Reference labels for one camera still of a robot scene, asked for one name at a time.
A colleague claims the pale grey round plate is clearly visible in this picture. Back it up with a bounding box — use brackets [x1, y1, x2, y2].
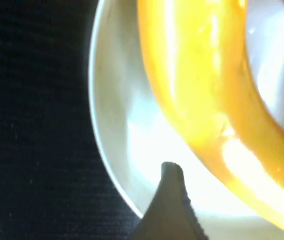
[88, 0, 284, 240]

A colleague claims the yellow plastic banana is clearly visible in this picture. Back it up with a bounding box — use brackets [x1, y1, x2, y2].
[136, 0, 284, 239]

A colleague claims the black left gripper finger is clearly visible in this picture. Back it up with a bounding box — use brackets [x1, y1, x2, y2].
[131, 161, 210, 240]

